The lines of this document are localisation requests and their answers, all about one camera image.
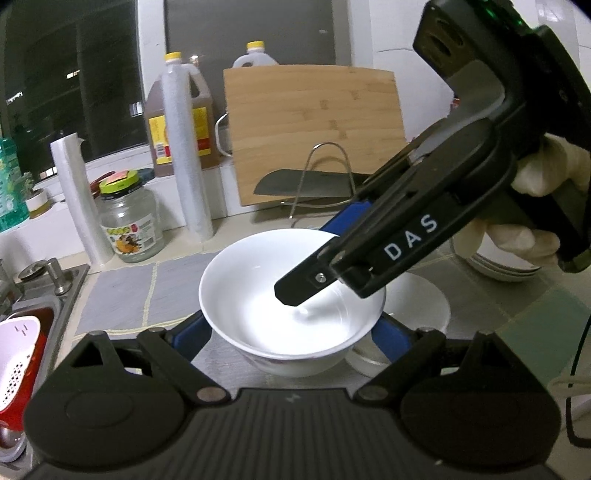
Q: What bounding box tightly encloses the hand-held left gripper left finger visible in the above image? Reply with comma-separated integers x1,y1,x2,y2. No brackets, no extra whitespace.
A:
68,309,230,408

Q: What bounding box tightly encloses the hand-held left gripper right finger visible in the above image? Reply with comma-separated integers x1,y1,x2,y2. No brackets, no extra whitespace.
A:
353,314,514,403

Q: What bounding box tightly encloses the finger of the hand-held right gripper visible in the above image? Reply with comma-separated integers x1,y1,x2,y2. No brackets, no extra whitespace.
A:
274,134,515,306
318,117,497,238

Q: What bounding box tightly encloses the white floral bowl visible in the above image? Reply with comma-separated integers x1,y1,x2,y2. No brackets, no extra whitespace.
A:
199,229,387,378
345,272,452,378

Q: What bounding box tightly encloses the large stained white floral plate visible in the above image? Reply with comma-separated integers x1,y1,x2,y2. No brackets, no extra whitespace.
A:
471,265,536,284

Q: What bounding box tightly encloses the person's right hand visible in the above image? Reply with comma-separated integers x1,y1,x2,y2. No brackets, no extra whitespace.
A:
455,136,591,269

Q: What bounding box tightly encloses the checked dish mat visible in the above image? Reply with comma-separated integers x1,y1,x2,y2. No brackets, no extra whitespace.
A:
73,226,591,398

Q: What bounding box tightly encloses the bamboo cutting board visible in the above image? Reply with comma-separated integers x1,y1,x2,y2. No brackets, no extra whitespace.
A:
214,65,410,208

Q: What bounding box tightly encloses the glass jar green lid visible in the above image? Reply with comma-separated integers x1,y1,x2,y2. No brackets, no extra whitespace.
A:
99,169,166,264

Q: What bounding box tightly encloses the steel sink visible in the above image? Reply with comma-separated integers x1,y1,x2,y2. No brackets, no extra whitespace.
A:
0,258,91,467

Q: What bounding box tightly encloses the steel faucet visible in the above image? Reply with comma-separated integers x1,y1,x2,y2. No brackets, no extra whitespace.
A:
17,258,70,296

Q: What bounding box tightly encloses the brown oil bottle yellow cap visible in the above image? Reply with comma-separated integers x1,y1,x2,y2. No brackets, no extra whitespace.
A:
146,51,222,179

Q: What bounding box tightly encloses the red white strainer basket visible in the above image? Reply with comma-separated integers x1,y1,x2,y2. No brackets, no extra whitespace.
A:
0,316,49,463

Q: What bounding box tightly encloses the tall plastic wrap roll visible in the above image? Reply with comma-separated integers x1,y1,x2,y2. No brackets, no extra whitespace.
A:
160,64,214,243

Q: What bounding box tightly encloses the short plastic wrap roll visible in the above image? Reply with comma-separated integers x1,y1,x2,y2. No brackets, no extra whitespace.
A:
49,132,114,267

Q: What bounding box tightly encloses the white plastic jug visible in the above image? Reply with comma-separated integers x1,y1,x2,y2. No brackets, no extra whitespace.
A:
232,41,280,69

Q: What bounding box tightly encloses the small potted plant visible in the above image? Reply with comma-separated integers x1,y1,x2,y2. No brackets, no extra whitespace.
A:
23,172,49,219

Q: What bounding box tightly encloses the green dish soap bottle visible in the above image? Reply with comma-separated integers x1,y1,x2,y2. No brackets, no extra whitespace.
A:
0,138,24,232

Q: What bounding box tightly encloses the dark window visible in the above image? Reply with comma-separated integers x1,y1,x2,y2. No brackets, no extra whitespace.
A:
0,0,338,177

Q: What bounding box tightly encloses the steel cleaver black handle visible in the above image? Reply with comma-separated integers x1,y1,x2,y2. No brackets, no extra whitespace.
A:
252,168,371,199

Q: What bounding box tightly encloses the metal wire knife stand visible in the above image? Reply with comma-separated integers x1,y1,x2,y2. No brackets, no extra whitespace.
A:
280,143,356,227

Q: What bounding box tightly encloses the black cable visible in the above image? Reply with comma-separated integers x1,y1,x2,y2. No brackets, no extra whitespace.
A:
565,313,591,449

